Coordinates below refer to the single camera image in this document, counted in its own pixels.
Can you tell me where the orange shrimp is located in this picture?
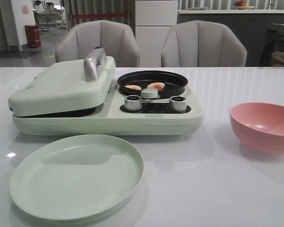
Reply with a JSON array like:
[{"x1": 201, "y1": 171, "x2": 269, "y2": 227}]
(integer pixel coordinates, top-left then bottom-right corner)
[
  {"x1": 147, "y1": 82, "x2": 165, "y2": 91},
  {"x1": 125, "y1": 85, "x2": 142, "y2": 91}
]

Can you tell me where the pink plastic bowl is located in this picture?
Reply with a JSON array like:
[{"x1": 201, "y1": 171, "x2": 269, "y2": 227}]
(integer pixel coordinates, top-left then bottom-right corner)
[{"x1": 230, "y1": 102, "x2": 284, "y2": 154}]

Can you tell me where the mint green breakfast maker base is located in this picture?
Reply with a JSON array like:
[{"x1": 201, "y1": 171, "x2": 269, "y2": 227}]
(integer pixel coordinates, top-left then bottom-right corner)
[{"x1": 12, "y1": 79, "x2": 204, "y2": 136}]

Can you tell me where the left silver control knob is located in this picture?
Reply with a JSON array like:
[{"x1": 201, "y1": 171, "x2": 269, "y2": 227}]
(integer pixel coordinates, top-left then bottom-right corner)
[{"x1": 124, "y1": 95, "x2": 142, "y2": 111}]

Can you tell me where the silver control knob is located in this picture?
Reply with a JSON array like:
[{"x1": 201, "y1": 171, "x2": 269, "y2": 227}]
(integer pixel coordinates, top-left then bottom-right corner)
[
  {"x1": 169, "y1": 96, "x2": 187, "y2": 112},
  {"x1": 124, "y1": 95, "x2": 142, "y2": 111}
]

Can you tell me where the right silver control knob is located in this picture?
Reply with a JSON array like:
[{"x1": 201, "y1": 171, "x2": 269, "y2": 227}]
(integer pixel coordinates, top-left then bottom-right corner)
[{"x1": 169, "y1": 96, "x2": 187, "y2": 112}]

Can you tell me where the black round frying pan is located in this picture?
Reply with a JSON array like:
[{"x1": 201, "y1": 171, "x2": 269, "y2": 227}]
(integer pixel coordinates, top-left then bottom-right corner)
[{"x1": 117, "y1": 70, "x2": 188, "y2": 99}]

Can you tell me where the left grey upholstered chair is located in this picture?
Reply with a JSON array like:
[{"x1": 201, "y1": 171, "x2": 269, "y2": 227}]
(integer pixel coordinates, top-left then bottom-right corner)
[{"x1": 55, "y1": 20, "x2": 140, "y2": 68}]

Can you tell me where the grey upholstered chair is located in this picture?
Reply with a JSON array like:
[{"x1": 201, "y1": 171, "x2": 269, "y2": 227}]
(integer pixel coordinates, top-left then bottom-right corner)
[
  {"x1": 55, "y1": 20, "x2": 140, "y2": 68},
  {"x1": 161, "y1": 20, "x2": 247, "y2": 67}
]

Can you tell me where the right grey upholstered chair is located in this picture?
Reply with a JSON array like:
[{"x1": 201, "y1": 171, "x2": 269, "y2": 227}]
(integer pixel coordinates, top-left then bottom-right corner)
[{"x1": 161, "y1": 20, "x2": 247, "y2": 67}]

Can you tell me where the mint green round plate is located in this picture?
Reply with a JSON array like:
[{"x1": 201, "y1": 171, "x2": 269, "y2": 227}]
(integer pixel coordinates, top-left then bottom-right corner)
[{"x1": 10, "y1": 135, "x2": 144, "y2": 222}]

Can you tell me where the white tall cabinet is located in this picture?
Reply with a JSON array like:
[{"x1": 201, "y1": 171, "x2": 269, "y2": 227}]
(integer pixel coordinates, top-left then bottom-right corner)
[{"x1": 135, "y1": 0, "x2": 178, "y2": 67}]

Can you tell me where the red barrier belt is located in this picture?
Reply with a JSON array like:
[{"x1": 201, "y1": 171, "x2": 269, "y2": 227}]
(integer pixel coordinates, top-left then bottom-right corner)
[{"x1": 72, "y1": 12, "x2": 128, "y2": 18}]

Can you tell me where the red bin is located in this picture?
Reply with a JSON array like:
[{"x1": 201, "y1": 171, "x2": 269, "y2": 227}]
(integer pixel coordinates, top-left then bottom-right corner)
[{"x1": 25, "y1": 25, "x2": 41, "y2": 48}]

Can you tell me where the dark grey counter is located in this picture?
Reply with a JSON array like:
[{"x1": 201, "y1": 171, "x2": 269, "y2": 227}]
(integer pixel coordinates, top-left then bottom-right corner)
[{"x1": 178, "y1": 9, "x2": 284, "y2": 67}]

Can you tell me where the fruit plate on counter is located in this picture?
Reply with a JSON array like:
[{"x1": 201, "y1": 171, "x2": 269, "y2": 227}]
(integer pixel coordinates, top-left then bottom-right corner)
[{"x1": 234, "y1": 0, "x2": 255, "y2": 10}]

